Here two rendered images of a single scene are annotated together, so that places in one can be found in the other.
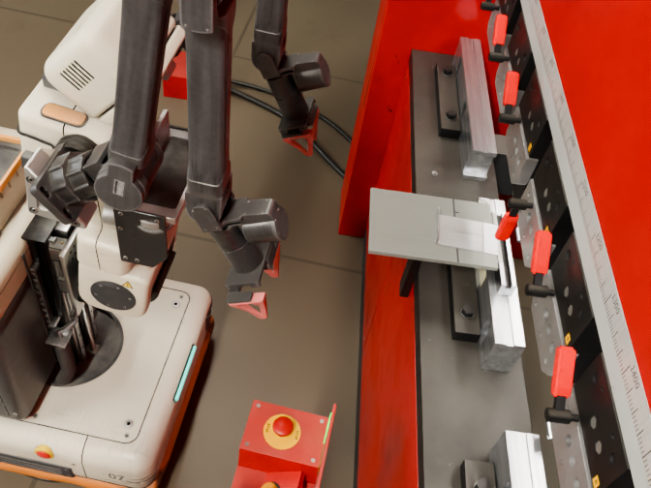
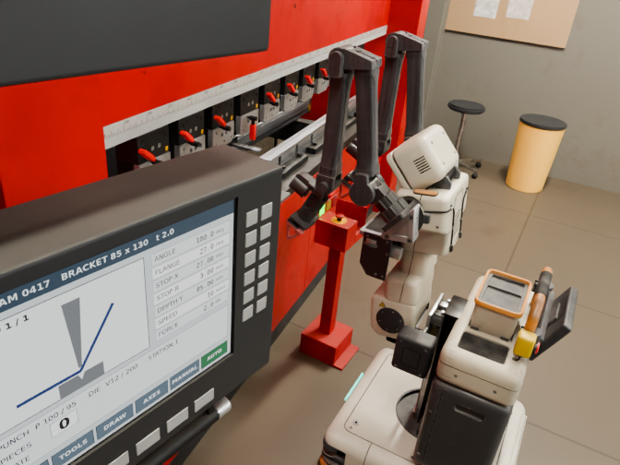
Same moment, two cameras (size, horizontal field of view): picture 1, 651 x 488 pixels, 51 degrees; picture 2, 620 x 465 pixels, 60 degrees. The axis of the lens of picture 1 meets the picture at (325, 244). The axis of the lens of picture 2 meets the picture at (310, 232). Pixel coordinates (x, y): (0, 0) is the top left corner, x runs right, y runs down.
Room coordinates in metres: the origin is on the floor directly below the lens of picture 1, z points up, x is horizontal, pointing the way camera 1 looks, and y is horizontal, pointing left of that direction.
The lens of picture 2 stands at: (2.60, 0.78, 1.88)
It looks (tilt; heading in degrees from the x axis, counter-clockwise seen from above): 29 degrees down; 204
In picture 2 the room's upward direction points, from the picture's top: 6 degrees clockwise
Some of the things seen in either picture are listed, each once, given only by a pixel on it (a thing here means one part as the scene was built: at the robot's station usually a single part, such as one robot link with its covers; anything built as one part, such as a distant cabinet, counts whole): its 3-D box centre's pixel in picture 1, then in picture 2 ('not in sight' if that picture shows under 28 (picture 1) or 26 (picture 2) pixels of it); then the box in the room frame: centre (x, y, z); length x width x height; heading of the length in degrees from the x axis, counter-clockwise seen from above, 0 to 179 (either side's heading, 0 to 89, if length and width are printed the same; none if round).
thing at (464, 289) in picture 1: (461, 279); not in sight; (0.96, -0.30, 0.89); 0.30 x 0.05 x 0.03; 5
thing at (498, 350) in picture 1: (493, 279); not in sight; (0.95, -0.36, 0.92); 0.39 x 0.06 x 0.10; 5
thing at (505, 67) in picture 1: (530, 69); (182, 137); (1.23, -0.34, 1.26); 0.15 x 0.09 x 0.17; 5
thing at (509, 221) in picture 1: (512, 220); (251, 127); (0.85, -0.31, 1.20); 0.04 x 0.02 x 0.10; 95
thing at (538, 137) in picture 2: not in sight; (532, 154); (-2.57, 0.60, 0.32); 0.41 x 0.40 x 0.64; 179
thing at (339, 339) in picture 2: not in sight; (330, 340); (0.55, 0.03, 0.06); 0.25 x 0.20 x 0.12; 87
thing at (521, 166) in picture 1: (544, 133); (213, 122); (1.03, -0.35, 1.26); 0.15 x 0.09 x 0.17; 5
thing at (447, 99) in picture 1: (447, 99); not in sight; (1.60, -0.25, 0.89); 0.30 x 0.05 x 0.03; 5
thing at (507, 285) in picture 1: (501, 252); not in sight; (0.98, -0.36, 0.98); 0.20 x 0.03 x 0.03; 5
